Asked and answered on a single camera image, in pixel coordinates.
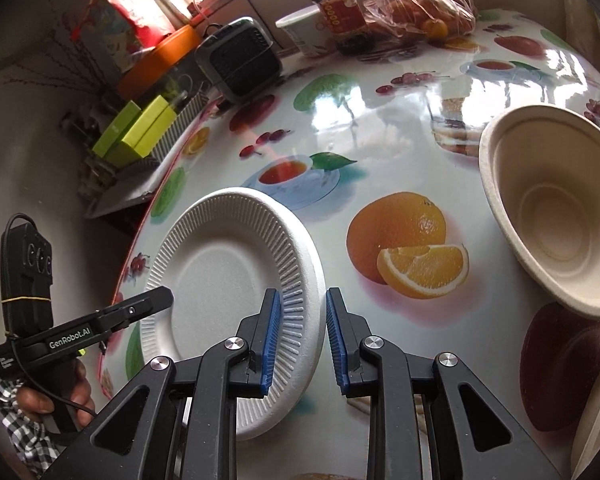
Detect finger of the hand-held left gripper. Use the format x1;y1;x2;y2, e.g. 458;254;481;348
97;286;175;336

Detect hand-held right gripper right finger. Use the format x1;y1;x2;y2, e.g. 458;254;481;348
325;287;563;480

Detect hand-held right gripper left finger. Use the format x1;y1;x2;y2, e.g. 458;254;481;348
42;287;282;480

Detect beige paper bowl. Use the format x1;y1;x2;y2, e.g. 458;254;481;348
479;105;600;319
570;355;600;480

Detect person's left forearm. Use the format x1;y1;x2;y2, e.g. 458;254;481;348
0;377;81;477

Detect person's left hand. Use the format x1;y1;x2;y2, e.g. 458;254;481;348
17;360;99;419

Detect lime green box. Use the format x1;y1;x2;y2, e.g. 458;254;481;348
120;95;178;161

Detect striped tray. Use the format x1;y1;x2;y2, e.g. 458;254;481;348
115;92;208;176

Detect fruit printed tablecloth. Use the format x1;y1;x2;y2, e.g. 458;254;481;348
97;7;600;480

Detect dried branches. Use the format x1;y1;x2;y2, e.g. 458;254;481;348
0;7;116;96

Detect orange box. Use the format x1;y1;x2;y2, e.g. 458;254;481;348
116;25;203;101

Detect colourful gift bag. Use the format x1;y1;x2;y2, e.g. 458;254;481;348
75;0;173;73

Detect small grey heater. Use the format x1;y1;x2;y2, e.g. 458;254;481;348
195;16;282;103

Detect white plastic tub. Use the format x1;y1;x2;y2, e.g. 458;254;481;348
275;6;338;58

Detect red label glass jar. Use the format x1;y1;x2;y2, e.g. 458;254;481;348
306;0;376;56

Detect small orange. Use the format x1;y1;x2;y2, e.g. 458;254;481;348
425;17;451;40

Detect clear bag of oranges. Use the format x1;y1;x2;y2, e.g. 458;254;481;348
302;0;478;41

